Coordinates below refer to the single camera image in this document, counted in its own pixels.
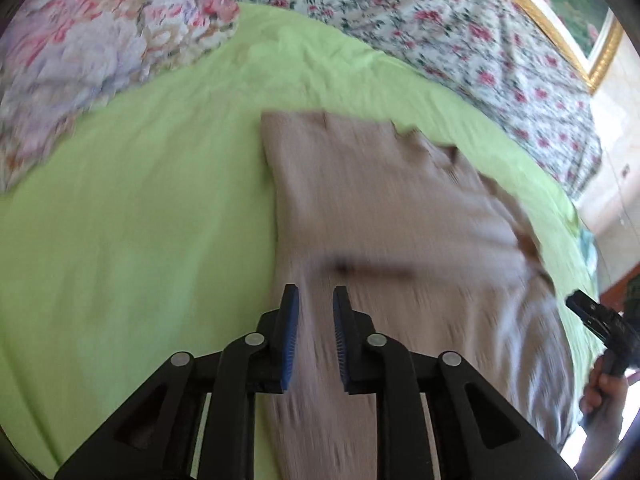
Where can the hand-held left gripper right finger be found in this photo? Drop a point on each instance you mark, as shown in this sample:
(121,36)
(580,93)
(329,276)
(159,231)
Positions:
(341,340)

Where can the person's right hand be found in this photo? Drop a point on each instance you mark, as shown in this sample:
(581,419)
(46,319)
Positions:
(602,400)

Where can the small red floral blanket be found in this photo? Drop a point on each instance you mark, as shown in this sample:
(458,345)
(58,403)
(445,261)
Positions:
(450,35)

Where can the light green bed sheet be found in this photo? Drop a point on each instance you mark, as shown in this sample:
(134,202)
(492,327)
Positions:
(130,240)

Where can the pink floral pillow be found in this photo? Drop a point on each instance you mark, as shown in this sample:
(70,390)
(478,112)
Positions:
(100,45)

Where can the gold framed wall picture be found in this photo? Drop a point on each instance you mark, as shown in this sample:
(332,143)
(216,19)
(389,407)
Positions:
(570,15)

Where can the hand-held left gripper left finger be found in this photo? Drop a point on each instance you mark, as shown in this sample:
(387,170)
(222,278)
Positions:
(289,340)

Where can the beige knit sweater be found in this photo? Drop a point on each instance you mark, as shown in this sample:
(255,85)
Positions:
(380,200)

